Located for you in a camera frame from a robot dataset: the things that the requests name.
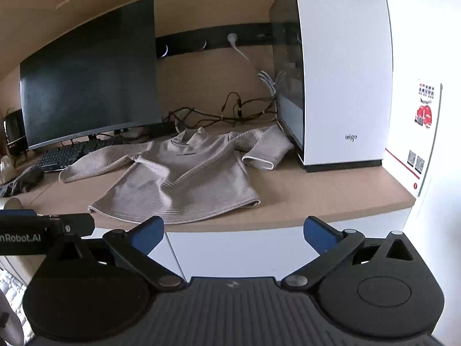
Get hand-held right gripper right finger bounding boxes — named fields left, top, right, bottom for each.
left=281, top=216, right=422, bottom=291

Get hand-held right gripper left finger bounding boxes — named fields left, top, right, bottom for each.
left=38, top=215, right=182, bottom=292

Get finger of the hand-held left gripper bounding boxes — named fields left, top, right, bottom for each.
left=48, top=213, right=96, bottom=237

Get striped long-sleeve shirt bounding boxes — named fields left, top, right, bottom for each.
left=58, top=125, right=294, bottom=224

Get dark grey cloth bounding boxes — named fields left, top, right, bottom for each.
left=0, top=166, right=46, bottom=197

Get white textured cushion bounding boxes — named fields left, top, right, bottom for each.
left=0, top=259, right=27, bottom=346

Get black keyboard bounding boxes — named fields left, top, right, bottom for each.
left=36, top=139, right=119, bottom=172

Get white desk cabinet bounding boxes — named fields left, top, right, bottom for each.
left=79, top=202, right=415, bottom=285

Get black speaker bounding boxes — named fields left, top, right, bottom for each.
left=3, top=110, right=28, bottom=157

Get black computer monitor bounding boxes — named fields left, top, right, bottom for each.
left=20, top=0, right=163, bottom=150

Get black tangled cables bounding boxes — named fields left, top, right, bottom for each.
left=164, top=92, right=278, bottom=130

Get wall poster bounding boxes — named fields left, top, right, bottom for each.
left=385, top=77, right=443, bottom=199

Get white cable bundle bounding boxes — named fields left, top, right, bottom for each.
left=257, top=70, right=279, bottom=98

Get black wall power strip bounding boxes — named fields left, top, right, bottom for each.
left=155, top=22, right=274, bottom=58

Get white plug with cable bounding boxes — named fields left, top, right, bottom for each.
left=227, top=32, right=260, bottom=73

